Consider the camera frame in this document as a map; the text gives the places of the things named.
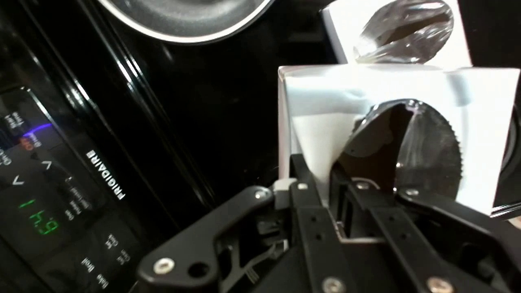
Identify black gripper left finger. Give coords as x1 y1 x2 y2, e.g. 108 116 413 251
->
136 153 349 293

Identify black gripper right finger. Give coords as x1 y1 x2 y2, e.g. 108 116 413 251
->
331 169 521 293

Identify white tissue box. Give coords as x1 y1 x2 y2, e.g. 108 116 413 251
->
277 64 521 218
321 0 473 70

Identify black electric stove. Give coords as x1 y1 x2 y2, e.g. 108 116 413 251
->
0 0 521 293

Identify steel saucepan with grey handle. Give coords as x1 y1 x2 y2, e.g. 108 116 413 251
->
97 0 276 46

